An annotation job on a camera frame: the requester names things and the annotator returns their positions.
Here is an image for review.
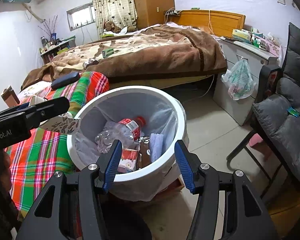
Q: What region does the small green box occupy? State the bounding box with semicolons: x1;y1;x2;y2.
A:
102;48;114;59

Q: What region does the strawberry milk carton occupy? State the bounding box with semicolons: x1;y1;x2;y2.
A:
117;148;139;173

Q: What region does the white foam net sleeve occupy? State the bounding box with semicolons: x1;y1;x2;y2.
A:
149;133;164;163

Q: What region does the clear cola bottle red label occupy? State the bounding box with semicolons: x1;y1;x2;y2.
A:
95;116;146;153

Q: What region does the brown patterned blanket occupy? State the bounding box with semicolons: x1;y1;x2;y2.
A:
21;24;227;89

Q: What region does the plaid colourful tablecloth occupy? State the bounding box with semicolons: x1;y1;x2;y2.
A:
6;72;109;215

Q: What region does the grey bedside cabinet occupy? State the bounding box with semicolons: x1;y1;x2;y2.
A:
213;37;278;126

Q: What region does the white plastic bag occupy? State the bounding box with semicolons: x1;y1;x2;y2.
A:
221;58;256;101

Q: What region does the white round trash bin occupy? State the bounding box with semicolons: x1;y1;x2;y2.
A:
66;86;189;202

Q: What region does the brown snack wrapper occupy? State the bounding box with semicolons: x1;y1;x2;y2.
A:
138;137;152;170

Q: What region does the pink brown travel mug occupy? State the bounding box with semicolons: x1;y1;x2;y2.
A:
0;86;20;108

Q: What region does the grey cushioned chair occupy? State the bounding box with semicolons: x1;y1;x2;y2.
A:
226;23;300;199

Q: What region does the wooden wardrobe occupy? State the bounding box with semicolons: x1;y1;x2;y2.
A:
134;0;174;29

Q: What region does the vase with dry branches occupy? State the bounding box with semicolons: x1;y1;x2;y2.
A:
38;15;58;41

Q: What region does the patterned paper cup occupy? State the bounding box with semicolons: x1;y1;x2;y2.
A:
30;95;81;135

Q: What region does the wooden bed headboard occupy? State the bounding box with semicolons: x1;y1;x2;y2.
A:
168;10;245;37

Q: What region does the brown teddy bear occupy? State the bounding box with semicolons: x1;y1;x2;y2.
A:
104;21;121;34

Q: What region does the cluttered side shelf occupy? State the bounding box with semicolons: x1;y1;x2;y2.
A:
40;36;76;64

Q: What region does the left hand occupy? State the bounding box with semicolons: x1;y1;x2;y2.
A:
0;150;12;195

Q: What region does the heart pattern curtain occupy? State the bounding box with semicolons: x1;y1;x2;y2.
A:
93;0;138;36

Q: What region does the dark blue glasses case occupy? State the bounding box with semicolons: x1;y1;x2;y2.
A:
51;72;80;90

